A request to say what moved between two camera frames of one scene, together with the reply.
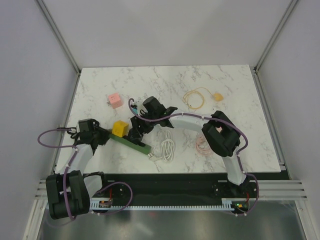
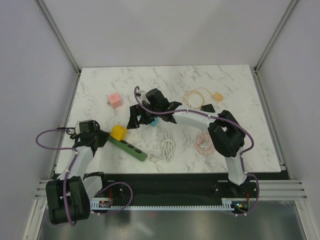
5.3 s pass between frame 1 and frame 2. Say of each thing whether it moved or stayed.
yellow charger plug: stayed
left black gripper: stayed
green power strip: moved
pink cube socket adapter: stayed
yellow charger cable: stayed
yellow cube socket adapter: moved
